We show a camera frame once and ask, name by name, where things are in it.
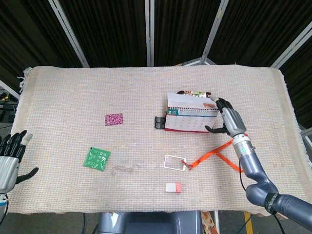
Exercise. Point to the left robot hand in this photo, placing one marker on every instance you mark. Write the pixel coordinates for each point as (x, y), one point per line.
(8, 163)

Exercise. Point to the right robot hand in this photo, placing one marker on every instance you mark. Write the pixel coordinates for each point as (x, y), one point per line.
(230, 119)

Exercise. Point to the desk calendar with spiral binding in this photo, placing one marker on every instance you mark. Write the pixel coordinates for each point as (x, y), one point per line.
(191, 114)

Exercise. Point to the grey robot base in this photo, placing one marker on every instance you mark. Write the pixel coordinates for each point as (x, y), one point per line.
(150, 223)

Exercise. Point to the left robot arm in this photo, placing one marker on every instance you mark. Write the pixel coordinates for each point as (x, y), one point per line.
(2, 204)

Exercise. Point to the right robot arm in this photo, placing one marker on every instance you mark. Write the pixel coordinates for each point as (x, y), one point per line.
(258, 170)

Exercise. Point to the colourful wrapped snack packet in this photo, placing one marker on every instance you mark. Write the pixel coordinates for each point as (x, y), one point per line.
(195, 93)

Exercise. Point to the black binder clip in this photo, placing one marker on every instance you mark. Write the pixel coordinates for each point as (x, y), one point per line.
(160, 122)

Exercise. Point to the clear badge holder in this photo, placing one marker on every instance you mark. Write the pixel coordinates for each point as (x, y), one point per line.
(174, 162)

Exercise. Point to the green square packet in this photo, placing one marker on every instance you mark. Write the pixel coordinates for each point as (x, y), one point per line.
(96, 159)

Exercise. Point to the white and red small box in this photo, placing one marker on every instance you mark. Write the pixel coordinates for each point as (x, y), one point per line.
(173, 187)

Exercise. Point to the beige woven tablecloth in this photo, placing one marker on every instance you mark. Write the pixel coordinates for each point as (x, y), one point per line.
(97, 97)

